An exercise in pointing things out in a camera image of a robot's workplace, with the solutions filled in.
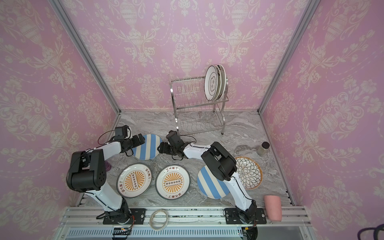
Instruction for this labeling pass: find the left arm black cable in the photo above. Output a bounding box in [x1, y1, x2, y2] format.
[97, 129, 116, 145]

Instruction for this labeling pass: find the pink cup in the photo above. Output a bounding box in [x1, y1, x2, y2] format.
[264, 195, 283, 222]

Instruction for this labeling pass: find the silver wire dish rack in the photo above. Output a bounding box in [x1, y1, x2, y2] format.
[170, 77, 229, 136]

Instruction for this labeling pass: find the white plate teal red rim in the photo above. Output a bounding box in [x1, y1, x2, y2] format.
[219, 65, 227, 97]

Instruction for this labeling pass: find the blue striped plate front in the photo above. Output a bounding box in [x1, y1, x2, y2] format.
[197, 166, 230, 200]

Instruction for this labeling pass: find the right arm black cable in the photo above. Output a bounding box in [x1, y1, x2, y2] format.
[179, 134, 198, 144]

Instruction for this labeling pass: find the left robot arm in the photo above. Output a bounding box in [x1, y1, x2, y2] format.
[66, 125, 145, 225]

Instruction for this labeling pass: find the clear tape roll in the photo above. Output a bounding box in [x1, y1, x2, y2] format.
[149, 209, 169, 232]

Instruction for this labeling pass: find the blue striped plate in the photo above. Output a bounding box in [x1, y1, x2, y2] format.
[133, 134, 163, 161]
[197, 166, 230, 200]

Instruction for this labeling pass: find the white plate green quatrefoil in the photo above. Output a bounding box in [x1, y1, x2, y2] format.
[204, 66, 220, 101]

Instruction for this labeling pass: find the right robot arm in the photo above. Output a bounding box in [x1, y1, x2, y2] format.
[157, 131, 258, 224]

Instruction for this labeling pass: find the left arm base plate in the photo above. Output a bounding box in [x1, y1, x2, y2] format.
[103, 208, 147, 226]

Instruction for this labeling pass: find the orange sunburst plate left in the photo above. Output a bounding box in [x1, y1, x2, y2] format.
[117, 164, 153, 198]

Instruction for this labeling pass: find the orange sunburst plate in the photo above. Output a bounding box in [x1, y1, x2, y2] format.
[117, 164, 153, 198]
[155, 165, 191, 201]

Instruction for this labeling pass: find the beige bottle black cap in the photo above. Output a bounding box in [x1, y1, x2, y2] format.
[257, 142, 270, 157]

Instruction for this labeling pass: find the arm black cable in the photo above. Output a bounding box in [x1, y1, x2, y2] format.
[97, 129, 116, 145]
[179, 134, 198, 144]

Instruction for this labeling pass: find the floral mandala patterned plate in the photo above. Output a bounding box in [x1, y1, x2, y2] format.
[235, 156, 263, 190]

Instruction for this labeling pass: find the orange sunburst plate right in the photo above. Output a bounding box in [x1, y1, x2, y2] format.
[155, 165, 191, 201]

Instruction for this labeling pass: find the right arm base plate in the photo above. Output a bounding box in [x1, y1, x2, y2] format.
[224, 208, 267, 225]

